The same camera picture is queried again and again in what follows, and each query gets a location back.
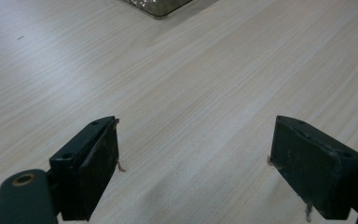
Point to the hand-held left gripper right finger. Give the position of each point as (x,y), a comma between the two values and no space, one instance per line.
(317,168)

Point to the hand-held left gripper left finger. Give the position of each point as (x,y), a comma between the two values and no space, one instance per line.
(87,174)

